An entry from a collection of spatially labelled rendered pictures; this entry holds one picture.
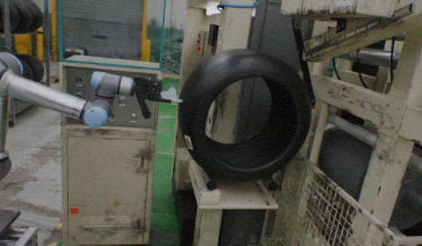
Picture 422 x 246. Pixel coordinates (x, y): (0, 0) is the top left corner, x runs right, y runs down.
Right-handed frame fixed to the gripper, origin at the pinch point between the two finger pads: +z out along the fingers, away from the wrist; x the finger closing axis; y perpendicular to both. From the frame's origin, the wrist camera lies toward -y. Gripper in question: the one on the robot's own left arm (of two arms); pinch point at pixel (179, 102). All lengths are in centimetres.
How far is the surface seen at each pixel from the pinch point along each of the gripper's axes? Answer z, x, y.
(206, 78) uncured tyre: 7.2, -9.1, 13.6
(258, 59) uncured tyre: 25.6, -9.9, 25.1
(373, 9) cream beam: 48, -37, 49
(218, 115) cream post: 25.6, 24.9, -8.6
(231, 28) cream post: 20.6, 24.9, 35.3
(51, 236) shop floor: -57, 77, -131
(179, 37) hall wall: 85, 890, 4
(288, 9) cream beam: 42, 13, 49
